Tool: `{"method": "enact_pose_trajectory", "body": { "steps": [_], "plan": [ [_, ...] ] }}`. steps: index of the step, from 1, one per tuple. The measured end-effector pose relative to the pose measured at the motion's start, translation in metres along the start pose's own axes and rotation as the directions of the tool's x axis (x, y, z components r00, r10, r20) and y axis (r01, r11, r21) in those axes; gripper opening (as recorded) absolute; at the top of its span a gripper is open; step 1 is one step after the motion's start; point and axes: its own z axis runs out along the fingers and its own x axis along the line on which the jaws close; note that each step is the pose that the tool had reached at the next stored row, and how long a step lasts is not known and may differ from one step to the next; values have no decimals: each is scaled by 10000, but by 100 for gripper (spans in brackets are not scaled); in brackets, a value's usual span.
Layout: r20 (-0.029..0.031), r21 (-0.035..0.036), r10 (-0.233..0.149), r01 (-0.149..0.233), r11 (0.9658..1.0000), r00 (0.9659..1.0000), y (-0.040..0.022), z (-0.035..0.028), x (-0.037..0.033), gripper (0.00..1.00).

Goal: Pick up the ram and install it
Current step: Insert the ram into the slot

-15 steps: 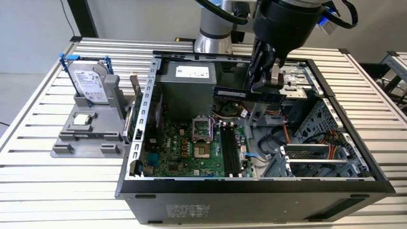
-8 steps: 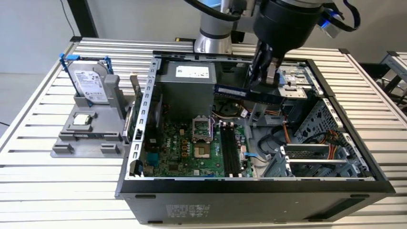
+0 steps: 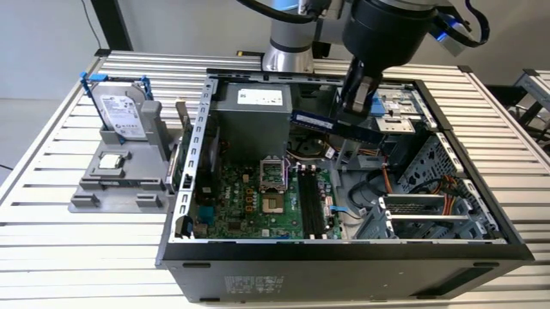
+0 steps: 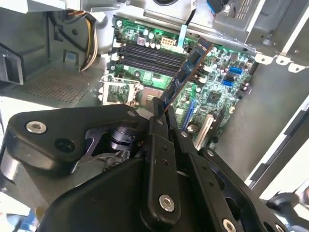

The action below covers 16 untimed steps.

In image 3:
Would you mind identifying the black open PC case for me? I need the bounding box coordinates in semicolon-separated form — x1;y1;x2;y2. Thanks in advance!
154;66;537;304

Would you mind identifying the orange wire bundle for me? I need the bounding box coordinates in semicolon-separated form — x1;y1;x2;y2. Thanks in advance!
436;175;460;217

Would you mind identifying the black upright post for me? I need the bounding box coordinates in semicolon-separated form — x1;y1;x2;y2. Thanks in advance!
89;0;135;52

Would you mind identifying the green graphics card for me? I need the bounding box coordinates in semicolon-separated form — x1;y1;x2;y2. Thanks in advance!
165;98;194;198

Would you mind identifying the metal socket cover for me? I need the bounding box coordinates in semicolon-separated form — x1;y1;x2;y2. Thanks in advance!
260;155;289;191

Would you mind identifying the black case fan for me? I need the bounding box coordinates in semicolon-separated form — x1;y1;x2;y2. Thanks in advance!
199;127;223;191

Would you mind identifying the silver CPU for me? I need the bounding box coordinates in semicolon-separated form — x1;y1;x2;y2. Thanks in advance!
98;154;125;170

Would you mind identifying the metal optical drive bay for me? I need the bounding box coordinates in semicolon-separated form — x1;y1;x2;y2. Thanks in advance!
334;82;426;136

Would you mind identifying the metal disk bay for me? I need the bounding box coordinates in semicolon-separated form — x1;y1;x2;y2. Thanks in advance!
356;180;506;241

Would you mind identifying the round CPU cooler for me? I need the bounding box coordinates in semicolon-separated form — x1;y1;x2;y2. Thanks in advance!
289;133;332;160

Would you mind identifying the long black camera cable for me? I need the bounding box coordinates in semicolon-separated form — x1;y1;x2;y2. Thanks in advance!
234;0;322;24

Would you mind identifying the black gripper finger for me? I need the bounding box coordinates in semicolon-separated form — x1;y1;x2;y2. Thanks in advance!
337;75;384;125

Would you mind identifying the metal slat side table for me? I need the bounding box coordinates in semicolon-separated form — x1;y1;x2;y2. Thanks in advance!
513;68;550;142

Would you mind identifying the green motherboard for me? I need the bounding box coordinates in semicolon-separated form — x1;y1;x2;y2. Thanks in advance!
191;159;345;241

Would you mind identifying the CPU socket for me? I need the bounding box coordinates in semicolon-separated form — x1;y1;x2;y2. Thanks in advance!
261;190;289;216

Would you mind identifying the blue plastic drive latch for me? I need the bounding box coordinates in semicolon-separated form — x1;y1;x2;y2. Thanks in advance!
370;89;386;117

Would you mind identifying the thin locking lever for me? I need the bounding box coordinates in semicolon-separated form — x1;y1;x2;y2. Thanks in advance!
282;158;294;194

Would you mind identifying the silver camera with blue light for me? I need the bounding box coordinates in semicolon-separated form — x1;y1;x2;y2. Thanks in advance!
433;11;474;58

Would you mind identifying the short black camera cable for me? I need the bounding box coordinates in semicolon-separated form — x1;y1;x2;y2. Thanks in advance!
437;0;492;49

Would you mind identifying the grey parts rack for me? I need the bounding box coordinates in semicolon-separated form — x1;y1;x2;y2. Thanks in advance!
67;102;182;215

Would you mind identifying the grey power supply unit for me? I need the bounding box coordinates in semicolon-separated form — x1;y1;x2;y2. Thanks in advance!
209;82;296;162

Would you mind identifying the thin orange wire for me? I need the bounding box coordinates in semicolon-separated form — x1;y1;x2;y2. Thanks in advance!
381;163;393;194

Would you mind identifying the hard disk in blue carrier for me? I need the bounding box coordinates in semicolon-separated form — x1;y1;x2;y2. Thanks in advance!
79;73;154;142

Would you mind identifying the blue expansion slot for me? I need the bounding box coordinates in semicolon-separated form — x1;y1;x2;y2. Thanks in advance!
197;207;217;225

